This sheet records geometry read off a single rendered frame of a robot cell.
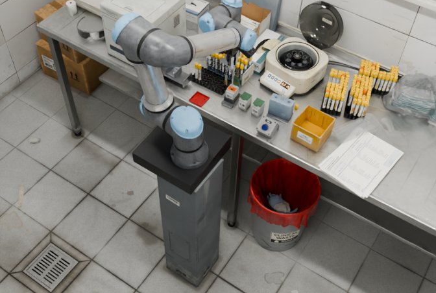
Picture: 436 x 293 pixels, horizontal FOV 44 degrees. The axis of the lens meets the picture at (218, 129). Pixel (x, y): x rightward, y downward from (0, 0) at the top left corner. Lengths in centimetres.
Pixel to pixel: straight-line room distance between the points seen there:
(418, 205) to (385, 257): 92
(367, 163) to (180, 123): 80
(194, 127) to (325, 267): 134
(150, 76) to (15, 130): 192
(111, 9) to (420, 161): 146
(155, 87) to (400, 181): 105
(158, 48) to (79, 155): 185
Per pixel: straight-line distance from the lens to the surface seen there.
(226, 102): 242
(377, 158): 233
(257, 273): 295
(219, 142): 219
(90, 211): 318
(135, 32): 171
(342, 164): 227
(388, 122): 250
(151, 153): 218
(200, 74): 248
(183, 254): 268
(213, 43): 182
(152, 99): 197
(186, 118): 198
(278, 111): 237
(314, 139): 224
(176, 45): 168
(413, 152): 242
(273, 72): 250
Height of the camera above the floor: 265
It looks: 50 degrees down
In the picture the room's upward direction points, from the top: 2 degrees clockwise
